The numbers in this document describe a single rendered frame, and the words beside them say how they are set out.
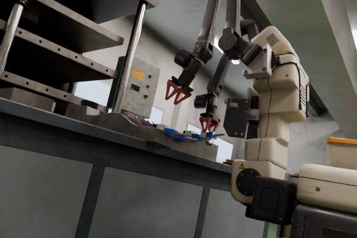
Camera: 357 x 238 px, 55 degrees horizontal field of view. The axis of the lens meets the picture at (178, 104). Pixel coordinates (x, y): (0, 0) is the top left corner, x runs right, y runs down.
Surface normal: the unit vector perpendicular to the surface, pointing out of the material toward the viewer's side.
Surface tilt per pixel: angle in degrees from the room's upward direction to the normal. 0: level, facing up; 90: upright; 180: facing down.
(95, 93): 90
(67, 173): 90
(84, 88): 90
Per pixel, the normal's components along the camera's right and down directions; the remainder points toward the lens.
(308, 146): -0.53, -0.29
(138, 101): 0.71, 0.00
